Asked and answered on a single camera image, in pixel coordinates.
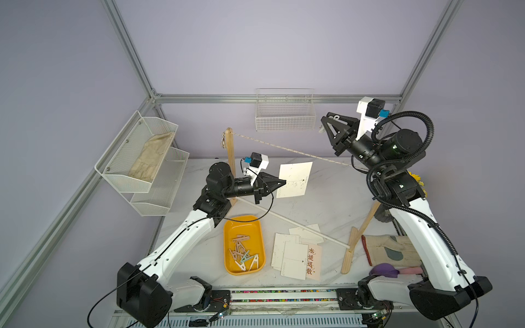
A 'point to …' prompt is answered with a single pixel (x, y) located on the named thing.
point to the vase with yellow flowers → (420, 182)
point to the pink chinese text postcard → (314, 262)
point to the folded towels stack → (394, 259)
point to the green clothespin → (245, 258)
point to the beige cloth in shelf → (150, 156)
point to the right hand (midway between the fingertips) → (325, 121)
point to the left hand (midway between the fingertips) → (282, 184)
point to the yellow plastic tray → (254, 244)
